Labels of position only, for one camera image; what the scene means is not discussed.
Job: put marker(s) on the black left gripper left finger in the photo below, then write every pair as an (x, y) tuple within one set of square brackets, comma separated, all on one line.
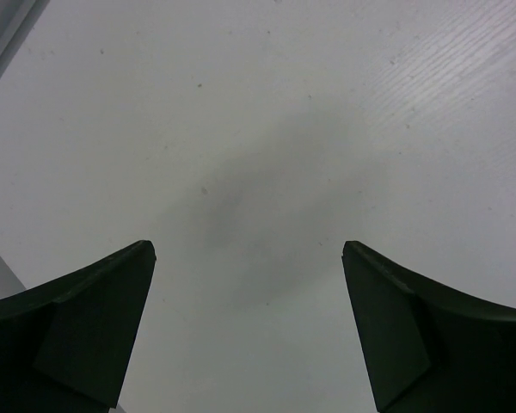
[(65, 345)]

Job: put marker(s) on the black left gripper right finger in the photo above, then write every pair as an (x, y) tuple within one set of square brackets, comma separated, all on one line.
[(427, 346)]

